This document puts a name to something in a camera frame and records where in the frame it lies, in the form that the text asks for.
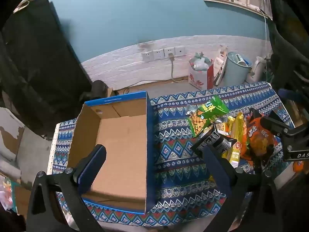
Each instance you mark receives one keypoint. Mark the long gold snack packet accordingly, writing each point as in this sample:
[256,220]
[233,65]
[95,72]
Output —
[235,149]

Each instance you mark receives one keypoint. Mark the grey-blue trash bin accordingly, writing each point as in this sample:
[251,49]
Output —
[235,73]

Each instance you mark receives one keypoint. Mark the white wall socket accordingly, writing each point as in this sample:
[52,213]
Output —
[158,54]
[179,50]
[169,51]
[147,56]

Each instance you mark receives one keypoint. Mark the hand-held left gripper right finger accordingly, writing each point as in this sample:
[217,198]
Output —
[218,174]

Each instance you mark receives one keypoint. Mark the beige paper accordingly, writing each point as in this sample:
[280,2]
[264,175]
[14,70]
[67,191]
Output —
[23,4]

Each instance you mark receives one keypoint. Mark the white kettle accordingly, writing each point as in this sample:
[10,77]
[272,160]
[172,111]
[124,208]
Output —
[257,71]

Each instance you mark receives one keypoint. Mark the red white carton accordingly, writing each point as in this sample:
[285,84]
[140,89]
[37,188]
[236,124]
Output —
[218,65]

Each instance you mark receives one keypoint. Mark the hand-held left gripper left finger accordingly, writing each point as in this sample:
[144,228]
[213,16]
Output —
[93,169]

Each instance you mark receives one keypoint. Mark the black rounded object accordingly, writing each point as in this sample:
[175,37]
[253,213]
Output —
[97,88]

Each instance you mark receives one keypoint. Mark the worn grey seat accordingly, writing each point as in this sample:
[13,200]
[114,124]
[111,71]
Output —
[31,149]

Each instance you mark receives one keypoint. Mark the orange snack packet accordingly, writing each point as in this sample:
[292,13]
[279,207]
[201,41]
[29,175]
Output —
[258,137]

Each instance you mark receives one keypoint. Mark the black cabinet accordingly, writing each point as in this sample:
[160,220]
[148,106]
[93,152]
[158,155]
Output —
[36,72]

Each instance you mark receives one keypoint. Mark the small cardboard piece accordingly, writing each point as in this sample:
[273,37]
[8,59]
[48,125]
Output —
[110,92]

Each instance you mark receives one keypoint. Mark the blue-sided cardboard box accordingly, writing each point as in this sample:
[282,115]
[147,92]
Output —
[120,149]

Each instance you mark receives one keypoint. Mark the black snack packet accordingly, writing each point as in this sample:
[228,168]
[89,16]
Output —
[217,141]

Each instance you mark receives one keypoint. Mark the green snack packet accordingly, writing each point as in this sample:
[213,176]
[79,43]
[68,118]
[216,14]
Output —
[205,116]

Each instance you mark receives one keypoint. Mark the white plastic bag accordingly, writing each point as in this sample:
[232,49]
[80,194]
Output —
[199,77]

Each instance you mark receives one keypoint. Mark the patterned blue tablecloth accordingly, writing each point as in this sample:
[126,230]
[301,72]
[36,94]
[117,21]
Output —
[178,154]

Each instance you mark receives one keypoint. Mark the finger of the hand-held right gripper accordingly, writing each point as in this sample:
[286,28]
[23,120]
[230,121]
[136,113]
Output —
[275,124]
[265,158]

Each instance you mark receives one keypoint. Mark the wall shelf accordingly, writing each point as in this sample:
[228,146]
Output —
[229,3]

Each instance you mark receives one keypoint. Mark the dark bulky object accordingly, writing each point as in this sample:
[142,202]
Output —
[287,41]

